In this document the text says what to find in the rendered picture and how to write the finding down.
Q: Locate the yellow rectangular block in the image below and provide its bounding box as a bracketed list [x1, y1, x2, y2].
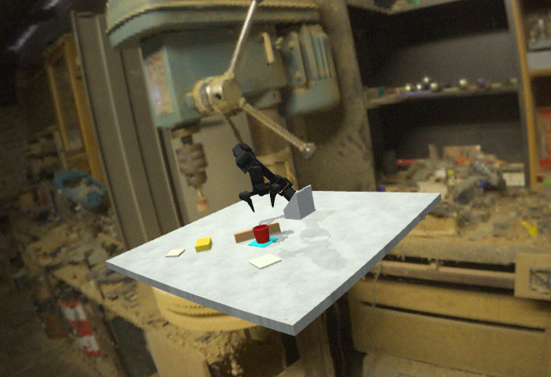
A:
[195, 237, 212, 252]

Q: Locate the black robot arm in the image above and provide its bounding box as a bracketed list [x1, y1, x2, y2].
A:
[232, 143, 296, 202]

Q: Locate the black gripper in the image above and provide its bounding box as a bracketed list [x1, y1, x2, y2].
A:
[239, 177, 281, 212]

